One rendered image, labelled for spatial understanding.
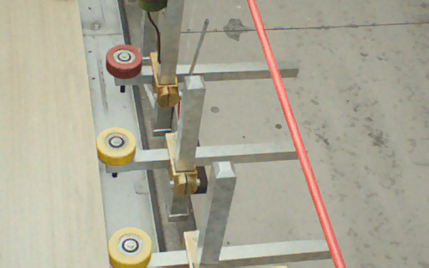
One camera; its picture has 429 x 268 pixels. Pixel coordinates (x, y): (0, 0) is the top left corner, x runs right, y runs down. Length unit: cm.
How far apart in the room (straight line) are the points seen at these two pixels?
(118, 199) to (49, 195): 37
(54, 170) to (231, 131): 141
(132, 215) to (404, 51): 183
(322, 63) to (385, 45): 31
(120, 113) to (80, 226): 62
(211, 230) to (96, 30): 105
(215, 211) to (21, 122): 52
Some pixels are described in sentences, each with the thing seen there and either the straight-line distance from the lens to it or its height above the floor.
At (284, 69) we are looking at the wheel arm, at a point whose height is 86.
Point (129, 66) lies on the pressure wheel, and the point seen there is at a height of 91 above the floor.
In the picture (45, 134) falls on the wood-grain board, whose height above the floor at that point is 90.
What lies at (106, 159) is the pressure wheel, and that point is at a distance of 165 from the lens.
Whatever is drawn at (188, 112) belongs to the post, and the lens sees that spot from 154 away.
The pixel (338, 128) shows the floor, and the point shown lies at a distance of 306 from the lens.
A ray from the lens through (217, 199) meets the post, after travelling 134.
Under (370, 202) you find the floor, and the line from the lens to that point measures 286.
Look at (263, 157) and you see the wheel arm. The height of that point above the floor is 84.
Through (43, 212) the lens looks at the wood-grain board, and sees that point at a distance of 156.
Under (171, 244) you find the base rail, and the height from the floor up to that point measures 70.
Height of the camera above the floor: 215
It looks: 47 degrees down
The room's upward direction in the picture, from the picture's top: 10 degrees clockwise
